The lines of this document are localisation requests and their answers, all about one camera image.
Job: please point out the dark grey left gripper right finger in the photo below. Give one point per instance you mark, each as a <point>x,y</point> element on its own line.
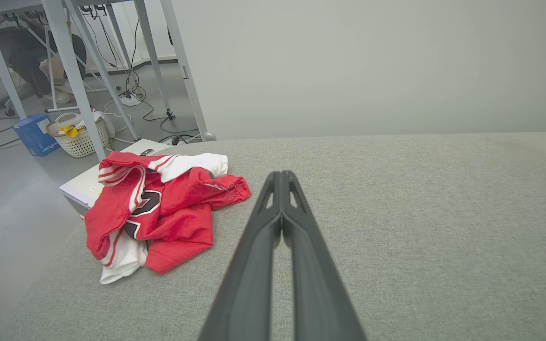
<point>318,293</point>

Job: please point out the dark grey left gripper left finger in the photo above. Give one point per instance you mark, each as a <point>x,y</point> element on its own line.
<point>249,284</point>

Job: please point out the red and white basketball jersey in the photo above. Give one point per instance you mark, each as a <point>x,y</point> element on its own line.
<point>178,222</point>

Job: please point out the grey fabric sofa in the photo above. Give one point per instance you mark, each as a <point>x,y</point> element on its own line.
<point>420,237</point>

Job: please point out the white metal equipment box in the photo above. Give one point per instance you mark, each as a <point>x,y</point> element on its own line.
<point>83,182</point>

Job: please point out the white plastic jug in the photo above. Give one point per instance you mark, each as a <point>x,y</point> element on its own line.
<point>107,125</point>

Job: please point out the white plastic laundry basket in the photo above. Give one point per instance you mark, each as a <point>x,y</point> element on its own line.
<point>83,142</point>

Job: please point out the white power strip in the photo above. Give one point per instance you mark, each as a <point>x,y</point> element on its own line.
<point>131,100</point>

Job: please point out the yellow toy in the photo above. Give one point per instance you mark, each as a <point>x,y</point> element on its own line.
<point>69,131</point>

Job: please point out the blue cardboard box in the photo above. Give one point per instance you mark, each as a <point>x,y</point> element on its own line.
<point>33,135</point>

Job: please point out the seated person in dark clothes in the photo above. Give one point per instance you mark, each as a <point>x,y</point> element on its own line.
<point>22,52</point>

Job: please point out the grey metal partition post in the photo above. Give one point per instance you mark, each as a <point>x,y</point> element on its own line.
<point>183,61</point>

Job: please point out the grey metal table frame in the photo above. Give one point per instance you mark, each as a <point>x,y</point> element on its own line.
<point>64,57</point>

